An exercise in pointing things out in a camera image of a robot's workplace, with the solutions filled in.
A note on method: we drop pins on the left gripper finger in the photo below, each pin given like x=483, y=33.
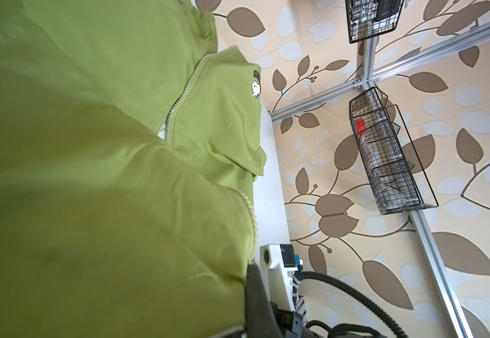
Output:
x=260, y=318

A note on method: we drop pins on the green zip-up hooded jacket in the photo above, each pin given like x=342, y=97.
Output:
x=129, y=144

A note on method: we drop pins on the red-capped item in basket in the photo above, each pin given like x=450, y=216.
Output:
x=360, y=126

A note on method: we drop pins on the black wire basket right wall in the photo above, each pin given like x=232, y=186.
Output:
x=396, y=172

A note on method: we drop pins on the black wire basket wall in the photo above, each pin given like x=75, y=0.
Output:
x=396, y=172
x=371, y=18

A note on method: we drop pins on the aluminium frame back crossbar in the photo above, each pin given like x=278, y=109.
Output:
x=317, y=99

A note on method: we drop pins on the aluminium frame right post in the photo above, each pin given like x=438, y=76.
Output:
x=369, y=50

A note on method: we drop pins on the black wire basket back wall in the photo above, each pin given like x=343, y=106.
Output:
x=371, y=18

